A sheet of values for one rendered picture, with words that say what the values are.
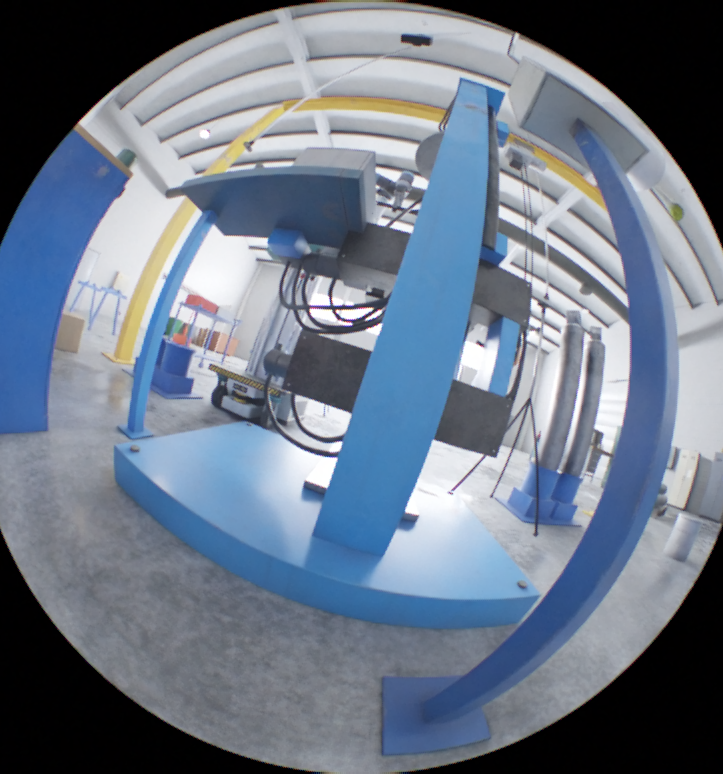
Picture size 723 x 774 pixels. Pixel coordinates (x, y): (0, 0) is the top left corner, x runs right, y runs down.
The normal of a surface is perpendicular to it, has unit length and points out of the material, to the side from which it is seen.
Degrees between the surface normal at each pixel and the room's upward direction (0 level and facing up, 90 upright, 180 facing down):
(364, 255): 90
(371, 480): 90
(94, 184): 90
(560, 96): 180
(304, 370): 90
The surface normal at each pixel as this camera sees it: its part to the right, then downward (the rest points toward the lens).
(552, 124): -0.32, 0.95
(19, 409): 0.95, 0.31
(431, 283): -0.05, -0.04
